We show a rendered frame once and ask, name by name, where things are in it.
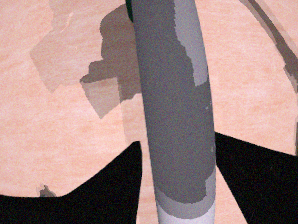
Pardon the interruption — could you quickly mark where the grey metal pipe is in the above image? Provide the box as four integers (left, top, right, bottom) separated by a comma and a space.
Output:
132, 0, 217, 224

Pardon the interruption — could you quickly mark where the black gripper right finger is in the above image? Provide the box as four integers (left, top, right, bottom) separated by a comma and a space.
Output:
214, 132, 298, 224

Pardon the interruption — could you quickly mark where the green post with cap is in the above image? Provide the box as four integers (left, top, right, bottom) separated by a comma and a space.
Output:
125, 3, 133, 22

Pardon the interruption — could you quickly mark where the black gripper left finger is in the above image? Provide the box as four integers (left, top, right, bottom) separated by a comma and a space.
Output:
0, 140, 142, 224

